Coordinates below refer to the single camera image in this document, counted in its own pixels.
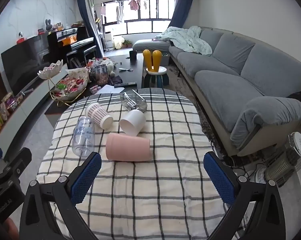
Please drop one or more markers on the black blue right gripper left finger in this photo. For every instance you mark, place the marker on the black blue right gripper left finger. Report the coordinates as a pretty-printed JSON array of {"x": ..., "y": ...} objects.
[{"x": 37, "y": 219}]

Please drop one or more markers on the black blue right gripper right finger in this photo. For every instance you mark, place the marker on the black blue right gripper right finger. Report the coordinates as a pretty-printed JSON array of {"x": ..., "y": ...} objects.
[{"x": 267, "y": 219}]

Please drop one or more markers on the white plastic cup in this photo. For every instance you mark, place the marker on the white plastic cup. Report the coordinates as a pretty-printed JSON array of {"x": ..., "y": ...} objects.
[{"x": 133, "y": 122}]

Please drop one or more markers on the clear printed glass cup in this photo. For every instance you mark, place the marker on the clear printed glass cup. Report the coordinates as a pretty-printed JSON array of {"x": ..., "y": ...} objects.
[{"x": 83, "y": 140}]

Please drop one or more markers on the pink plastic cup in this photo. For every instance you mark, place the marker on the pink plastic cup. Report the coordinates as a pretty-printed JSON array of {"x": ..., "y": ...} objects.
[{"x": 120, "y": 147}]

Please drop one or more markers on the brown patterned paper cup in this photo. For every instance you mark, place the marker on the brown patterned paper cup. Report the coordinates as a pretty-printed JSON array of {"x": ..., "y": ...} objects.
[{"x": 99, "y": 116}]

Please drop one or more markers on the clear faceted glass cup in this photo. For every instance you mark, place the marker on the clear faceted glass cup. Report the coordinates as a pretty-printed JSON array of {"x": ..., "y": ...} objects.
[{"x": 131, "y": 100}]

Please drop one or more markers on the person's hand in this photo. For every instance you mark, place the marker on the person's hand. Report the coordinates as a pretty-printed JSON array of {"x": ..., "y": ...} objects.
[{"x": 11, "y": 230}]

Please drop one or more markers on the white electric heater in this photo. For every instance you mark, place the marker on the white electric heater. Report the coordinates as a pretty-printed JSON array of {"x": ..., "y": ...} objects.
[{"x": 284, "y": 164}]

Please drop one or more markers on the checkered white tablecloth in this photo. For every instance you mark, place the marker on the checkered white tablecloth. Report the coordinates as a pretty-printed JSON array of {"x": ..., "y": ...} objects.
[{"x": 168, "y": 197}]

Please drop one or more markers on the white tv cabinet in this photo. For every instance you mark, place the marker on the white tv cabinet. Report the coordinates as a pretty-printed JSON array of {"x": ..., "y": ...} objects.
[{"x": 23, "y": 111}]

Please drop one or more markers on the grey sectional sofa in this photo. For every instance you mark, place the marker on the grey sectional sofa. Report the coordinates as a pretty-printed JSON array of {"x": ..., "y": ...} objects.
[{"x": 250, "y": 90}]

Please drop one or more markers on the white petal snack tray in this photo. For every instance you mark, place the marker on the white petal snack tray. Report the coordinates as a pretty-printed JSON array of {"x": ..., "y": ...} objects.
[{"x": 72, "y": 86}]

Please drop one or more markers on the white small flower bowl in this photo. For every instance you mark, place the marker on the white small flower bowl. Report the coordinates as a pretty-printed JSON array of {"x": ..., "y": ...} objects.
[{"x": 50, "y": 71}]

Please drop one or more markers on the clear snack jar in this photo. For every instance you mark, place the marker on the clear snack jar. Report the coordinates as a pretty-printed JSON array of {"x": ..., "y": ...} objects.
[{"x": 100, "y": 74}]

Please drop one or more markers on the black flat television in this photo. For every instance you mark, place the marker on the black flat television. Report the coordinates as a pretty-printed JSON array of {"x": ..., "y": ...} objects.
[{"x": 23, "y": 61}]

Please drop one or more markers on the black remote control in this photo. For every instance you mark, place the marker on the black remote control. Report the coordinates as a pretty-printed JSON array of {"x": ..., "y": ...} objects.
[{"x": 127, "y": 84}]

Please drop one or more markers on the black coffee table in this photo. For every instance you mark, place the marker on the black coffee table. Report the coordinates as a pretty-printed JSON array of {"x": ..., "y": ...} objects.
[{"x": 129, "y": 71}]

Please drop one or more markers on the black piano bench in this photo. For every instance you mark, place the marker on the black piano bench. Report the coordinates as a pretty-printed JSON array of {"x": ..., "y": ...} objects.
[{"x": 80, "y": 58}]

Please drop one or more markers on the black upright piano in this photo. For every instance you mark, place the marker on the black upright piano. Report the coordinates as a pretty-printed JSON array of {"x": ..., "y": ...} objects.
[{"x": 63, "y": 42}]

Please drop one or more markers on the yellow rabbit ear stool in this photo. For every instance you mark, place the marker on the yellow rabbit ear stool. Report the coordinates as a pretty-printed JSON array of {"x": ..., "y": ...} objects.
[{"x": 155, "y": 73}]

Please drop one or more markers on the black mug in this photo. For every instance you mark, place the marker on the black mug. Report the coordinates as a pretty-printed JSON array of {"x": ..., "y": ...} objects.
[{"x": 133, "y": 55}]

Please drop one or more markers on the light green blanket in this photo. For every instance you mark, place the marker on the light green blanket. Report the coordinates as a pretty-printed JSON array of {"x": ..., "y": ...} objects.
[{"x": 187, "y": 40}]

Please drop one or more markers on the navy left curtain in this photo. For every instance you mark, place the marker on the navy left curtain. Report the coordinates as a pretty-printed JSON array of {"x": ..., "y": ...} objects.
[{"x": 87, "y": 15}]

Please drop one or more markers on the navy curtain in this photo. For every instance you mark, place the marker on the navy curtain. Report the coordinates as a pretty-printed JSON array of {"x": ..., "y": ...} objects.
[
  {"x": 87, "y": 15},
  {"x": 180, "y": 14}
]

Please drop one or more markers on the navy right curtain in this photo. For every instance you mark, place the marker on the navy right curtain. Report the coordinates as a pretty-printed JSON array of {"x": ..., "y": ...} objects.
[{"x": 180, "y": 14}]

